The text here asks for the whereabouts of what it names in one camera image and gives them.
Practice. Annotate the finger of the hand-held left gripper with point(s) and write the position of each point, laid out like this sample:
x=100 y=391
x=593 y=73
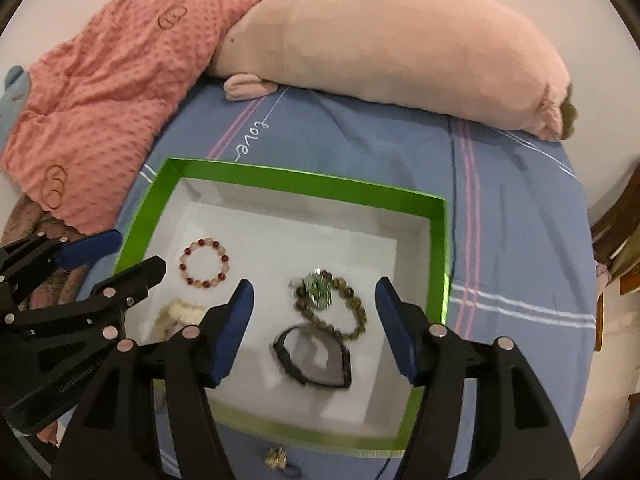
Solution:
x=135 y=277
x=90 y=250

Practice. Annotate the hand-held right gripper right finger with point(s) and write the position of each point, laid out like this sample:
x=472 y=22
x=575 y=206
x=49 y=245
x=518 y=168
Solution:
x=397 y=335

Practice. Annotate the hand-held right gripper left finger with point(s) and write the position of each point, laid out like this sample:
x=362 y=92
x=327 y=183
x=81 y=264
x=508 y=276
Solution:
x=232 y=335

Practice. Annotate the black watch band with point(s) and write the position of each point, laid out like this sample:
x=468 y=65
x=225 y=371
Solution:
x=287 y=355

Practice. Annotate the green cardboard box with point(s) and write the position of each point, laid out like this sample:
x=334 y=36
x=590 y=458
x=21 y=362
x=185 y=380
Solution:
x=300 y=240

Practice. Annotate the brown knitted scarf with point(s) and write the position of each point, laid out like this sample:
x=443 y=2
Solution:
x=30 y=220

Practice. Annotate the blue striped bed sheet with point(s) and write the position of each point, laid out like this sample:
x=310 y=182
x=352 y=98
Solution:
x=500 y=260

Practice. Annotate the small gold ornament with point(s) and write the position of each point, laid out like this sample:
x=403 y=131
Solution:
x=276 y=457

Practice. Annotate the pink dotted blanket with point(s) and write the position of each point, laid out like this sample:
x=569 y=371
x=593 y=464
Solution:
x=100 y=85

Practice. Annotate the wooden chair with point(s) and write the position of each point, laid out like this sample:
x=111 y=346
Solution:
x=615 y=230

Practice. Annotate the pink plush pillow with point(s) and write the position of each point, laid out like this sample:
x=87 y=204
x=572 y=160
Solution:
x=400 y=45

